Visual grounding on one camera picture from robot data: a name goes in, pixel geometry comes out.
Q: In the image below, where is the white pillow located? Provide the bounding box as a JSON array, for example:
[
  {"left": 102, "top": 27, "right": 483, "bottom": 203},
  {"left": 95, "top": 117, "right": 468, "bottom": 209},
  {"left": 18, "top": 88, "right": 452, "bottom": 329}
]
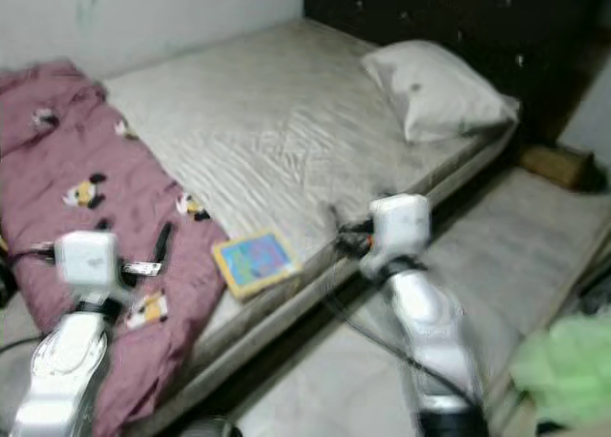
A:
[{"left": 361, "top": 40, "right": 521, "bottom": 144}]

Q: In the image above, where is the blue yellow children's book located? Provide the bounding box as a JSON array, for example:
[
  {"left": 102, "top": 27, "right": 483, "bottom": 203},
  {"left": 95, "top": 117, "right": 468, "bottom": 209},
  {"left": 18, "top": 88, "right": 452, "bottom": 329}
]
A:
[{"left": 212, "top": 229, "right": 302, "bottom": 300}]

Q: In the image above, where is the white quilted mattress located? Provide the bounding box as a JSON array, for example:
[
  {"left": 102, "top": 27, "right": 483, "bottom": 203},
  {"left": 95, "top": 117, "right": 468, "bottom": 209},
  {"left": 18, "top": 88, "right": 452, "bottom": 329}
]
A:
[{"left": 100, "top": 17, "right": 521, "bottom": 433}]

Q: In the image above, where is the purple cartoon print blanket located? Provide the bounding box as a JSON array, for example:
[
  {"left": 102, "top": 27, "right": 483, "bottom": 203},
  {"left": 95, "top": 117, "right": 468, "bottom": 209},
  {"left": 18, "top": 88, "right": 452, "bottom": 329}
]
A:
[{"left": 0, "top": 60, "right": 232, "bottom": 436}]

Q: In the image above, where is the brown wooden box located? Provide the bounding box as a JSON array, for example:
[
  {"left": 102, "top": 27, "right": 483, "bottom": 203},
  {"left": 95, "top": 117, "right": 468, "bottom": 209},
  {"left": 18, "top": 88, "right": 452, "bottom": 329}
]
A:
[{"left": 518, "top": 143, "right": 595, "bottom": 190}]

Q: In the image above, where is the green cloth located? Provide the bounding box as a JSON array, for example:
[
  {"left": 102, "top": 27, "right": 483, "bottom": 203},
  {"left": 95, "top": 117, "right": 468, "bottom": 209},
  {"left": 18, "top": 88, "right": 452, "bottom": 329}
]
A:
[{"left": 508, "top": 313, "right": 611, "bottom": 428}]

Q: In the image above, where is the black tufted headboard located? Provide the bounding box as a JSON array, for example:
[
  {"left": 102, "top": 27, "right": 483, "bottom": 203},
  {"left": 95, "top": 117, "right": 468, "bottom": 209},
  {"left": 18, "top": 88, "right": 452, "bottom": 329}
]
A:
[{"left": 304, "top": 0, "right": 611, "bottom": 152}]

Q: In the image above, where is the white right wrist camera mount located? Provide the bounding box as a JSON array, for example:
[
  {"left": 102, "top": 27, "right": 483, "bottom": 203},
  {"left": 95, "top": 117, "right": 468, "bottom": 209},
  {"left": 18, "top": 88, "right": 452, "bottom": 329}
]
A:
[{"left": 370, "top": 194, "right": 432, "bottom": 266}]

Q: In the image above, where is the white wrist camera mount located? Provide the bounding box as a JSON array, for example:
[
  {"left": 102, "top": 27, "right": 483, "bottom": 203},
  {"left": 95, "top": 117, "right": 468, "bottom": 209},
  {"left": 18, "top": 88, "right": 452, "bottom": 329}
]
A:
[
  {"left": 54, "top": 230, "right": 120, "bottom": 287},
  {"left": 370, "top": 194, "right": 432, "bottom": 266}
]

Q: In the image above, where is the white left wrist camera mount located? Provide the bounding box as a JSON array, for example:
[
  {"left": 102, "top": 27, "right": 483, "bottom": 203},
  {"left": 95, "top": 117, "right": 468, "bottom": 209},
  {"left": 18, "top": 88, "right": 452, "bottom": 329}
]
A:
[{"left": 54, "top": 230, "right": 120, "bottom": 287}]

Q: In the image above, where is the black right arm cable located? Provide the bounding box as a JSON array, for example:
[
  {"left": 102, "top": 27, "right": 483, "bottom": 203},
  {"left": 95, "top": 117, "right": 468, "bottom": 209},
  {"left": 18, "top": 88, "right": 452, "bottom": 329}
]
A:
[{"left": 329, "top": 265, "right": 483, "bottom": 409}]

